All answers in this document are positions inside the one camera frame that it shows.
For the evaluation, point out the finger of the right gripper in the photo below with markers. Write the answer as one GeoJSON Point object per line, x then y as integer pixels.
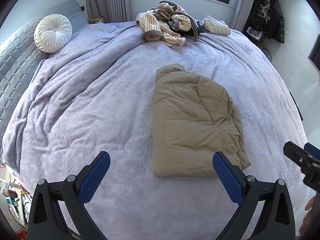
{"type": "Point", "coordinates": [312, 150]}

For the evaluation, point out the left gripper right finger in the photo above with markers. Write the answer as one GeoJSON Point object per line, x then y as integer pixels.
{"type": "Point", "coordinates": [276, 220]}

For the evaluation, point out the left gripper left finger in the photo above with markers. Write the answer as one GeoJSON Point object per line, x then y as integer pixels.
{"type": "Point", "coordinates": [46, 220]}

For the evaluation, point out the beige puffer coat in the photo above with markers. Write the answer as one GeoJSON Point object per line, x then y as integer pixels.
{"type": "Point", "coordinates": [193, 118]}

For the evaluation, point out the dark clothes on bed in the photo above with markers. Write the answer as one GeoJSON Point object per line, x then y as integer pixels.
{"type": "Point", "coordinates": [196, 29]}

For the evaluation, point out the person's right hand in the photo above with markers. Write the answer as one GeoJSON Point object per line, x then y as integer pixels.
{"type": "Point", "coordinates": [307, 219]}

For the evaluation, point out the lavender bed blanket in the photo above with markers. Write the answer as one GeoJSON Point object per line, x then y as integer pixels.
{"type": "Point", "coordinates": [96, 95]}

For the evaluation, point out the dark coats on rack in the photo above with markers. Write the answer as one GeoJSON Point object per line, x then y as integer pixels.
{"type": "Point", "coordinates": [267, 16]}

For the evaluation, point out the folded cream puffer garment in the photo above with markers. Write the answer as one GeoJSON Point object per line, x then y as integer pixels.
{"type": "Point", "coordinates": [214, 26]}

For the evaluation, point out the grey quilted headboard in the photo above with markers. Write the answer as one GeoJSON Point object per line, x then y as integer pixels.
{"type": "Point", "coordinates": [20, 56]}

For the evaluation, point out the round white pleated cushion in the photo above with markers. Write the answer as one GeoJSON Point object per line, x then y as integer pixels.
{"type": "Point", "coordinates": [52, 33]}

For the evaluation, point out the grey pleated curtain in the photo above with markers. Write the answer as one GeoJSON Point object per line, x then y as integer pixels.
{"type": "Point", "coordinates": [109, 10]}

